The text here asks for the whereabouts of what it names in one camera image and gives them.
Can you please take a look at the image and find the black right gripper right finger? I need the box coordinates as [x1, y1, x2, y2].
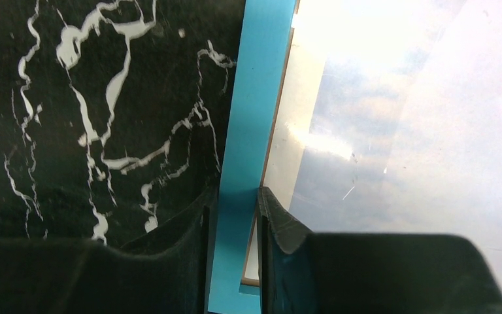
[257, 186, 502, 313]

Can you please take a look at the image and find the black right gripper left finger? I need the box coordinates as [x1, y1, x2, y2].
[0, 186, 218, 313]

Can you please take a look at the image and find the blue wooden picture frame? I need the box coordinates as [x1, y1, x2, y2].
[209, 1, 296, 313]

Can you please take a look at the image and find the hot air balloon photo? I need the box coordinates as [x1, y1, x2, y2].
[262, 1, 502, 288]

